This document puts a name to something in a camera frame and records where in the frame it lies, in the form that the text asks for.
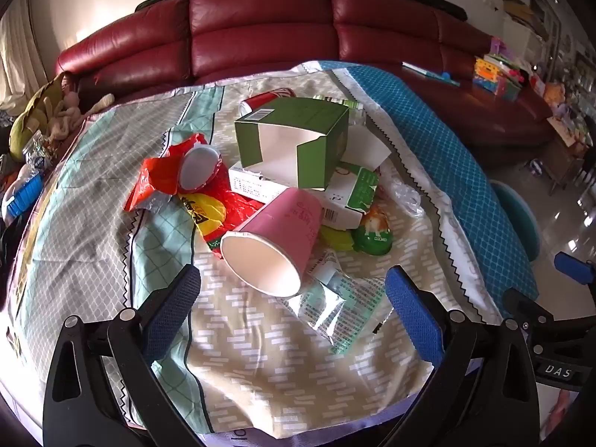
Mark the yellow-green plush toy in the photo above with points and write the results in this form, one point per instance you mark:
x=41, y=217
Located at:
x=32, y=116

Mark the red leather sofa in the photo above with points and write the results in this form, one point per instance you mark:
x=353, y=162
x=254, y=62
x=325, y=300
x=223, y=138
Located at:
x=260, y=32

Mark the white and green box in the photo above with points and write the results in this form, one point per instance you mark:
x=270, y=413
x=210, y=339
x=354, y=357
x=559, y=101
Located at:
x=349, y=195

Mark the pink paper cup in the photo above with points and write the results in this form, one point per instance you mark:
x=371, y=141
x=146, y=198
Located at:
x=284, y=228

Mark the wooden side table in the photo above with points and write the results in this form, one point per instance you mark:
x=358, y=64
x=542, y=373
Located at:
x=565, y=158

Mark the patterned blanket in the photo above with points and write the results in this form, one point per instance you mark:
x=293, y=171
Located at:
x=288, y=382

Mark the beige plush toy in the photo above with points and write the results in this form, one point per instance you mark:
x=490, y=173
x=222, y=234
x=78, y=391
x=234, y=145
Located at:
x=70, y=114

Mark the printed clear packet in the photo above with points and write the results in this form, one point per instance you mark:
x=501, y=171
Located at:
x=344, y=307

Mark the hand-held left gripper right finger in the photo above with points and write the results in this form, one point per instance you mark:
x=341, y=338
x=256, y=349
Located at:
x=410, y=316

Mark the white printed box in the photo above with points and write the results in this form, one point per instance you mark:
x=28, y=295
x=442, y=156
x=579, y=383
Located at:
x=251, y=186

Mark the red cup with white lid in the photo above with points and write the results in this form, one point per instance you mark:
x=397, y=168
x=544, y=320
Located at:
x=199, y=167

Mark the green cardboard box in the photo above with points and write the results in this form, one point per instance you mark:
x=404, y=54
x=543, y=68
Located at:
x=302, y=116

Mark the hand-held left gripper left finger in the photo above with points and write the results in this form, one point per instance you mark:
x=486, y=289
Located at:
x=173, y=306

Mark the red soda can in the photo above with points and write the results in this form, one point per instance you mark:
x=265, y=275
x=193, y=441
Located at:
x=260, y=100

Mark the clear plastic wrap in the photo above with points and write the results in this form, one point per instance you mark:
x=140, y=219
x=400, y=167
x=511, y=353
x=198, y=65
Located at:
x=405, y=198

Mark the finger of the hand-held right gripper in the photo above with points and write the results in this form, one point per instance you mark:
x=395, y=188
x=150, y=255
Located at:
x=526, y=302
x=573, y=266

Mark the colourful toy box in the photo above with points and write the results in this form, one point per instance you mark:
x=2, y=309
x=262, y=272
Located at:
x=496, y=77

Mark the blue-grey trash bin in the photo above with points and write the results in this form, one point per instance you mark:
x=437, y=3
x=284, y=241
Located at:
x=517, y=214

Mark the red wrapper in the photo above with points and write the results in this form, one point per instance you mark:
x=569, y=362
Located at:
x=151, y=181

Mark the teal book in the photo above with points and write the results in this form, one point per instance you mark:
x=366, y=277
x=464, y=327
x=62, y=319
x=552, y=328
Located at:
x=430, y=73

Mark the red snack bag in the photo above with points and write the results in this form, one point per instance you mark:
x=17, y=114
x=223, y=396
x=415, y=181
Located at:
x=209, y=209

